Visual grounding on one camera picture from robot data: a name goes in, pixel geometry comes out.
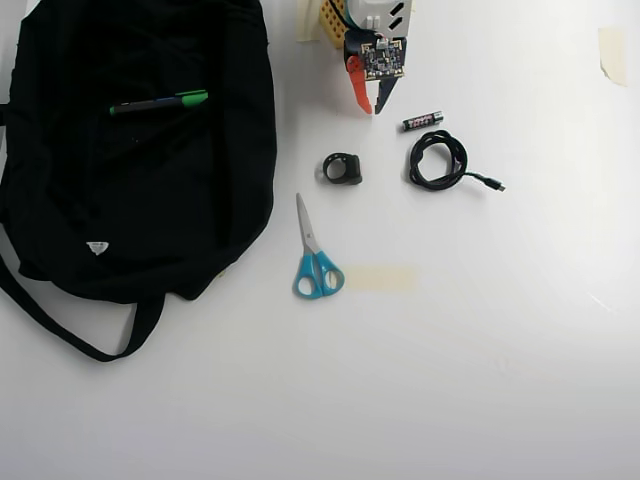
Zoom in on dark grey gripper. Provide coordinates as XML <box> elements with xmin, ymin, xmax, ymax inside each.
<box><xmin>342</xmin><ymin>28</ymin><xmax>404</xmax><ymax>116</ymax></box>

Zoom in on green capped black marker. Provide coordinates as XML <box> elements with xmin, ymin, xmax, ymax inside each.
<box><xmin>109</xmin><ymin>89</ymin><xmax>209</xmax><ymax>118</ymax></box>

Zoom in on yellow perforated robot base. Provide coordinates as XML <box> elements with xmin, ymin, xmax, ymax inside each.
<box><xmin>318</xmin><ymin>0</ymin><xmax>349</xmax><ymax>49</ymax></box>

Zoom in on beige tape under robot base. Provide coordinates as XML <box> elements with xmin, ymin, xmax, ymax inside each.
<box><xmin>295</xmin><ymin>0</ymin><xmax>324</xmax><ymax>44</ymax></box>

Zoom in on black fabric bag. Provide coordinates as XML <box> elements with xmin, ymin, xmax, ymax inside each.
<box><xmin>0</xmin><ymin>0</ymin><xmax>278</xmax><ymax>365</ymax></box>

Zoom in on black aaa battery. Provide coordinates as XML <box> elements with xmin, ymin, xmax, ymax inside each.
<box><xmin>400</xmin><ymin>110</ymin><xmax>444</xmax><ymax>134</ymax></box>

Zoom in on wide beige tape strip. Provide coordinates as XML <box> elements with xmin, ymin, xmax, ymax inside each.
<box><xmin>343</xmin><ymin>266</ymin><xmax>418</xmax><ymax>293</ymax></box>

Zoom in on beige tape with torn corner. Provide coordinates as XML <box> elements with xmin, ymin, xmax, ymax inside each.
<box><xmin>596</xmin><ymin>26</ymin><xmax>628</xmax><ymax>87</ymax></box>

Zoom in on bare camera circuit board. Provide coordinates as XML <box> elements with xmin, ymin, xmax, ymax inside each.
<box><xmin>356</xmin><ymin>38</ymin><xmax>408</xmax><ymax>82</ymax></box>

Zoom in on thin black camera cable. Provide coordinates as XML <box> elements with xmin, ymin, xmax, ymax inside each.
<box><xmin>328</xmin><ymin>0</ymin><xmax>352</xmax><ymax>32</ymax></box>

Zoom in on black ring strap device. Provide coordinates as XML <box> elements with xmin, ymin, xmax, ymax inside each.
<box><xmin>319</xmin><ymin>152</ymin><xmax>363</xmax><ymax>187</ymax></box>

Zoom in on black coiled usb cable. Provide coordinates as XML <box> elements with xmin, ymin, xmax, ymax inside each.
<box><xmin>407</xmin><ymin>129</ymin><xmax>507</xmax><ymax>194</ymax></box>

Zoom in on blue handled scissors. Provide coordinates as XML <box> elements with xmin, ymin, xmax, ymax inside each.
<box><xmin>292</xmin><ymin>193</ymin><xmax>346</xmax><ymax>301</ymax></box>

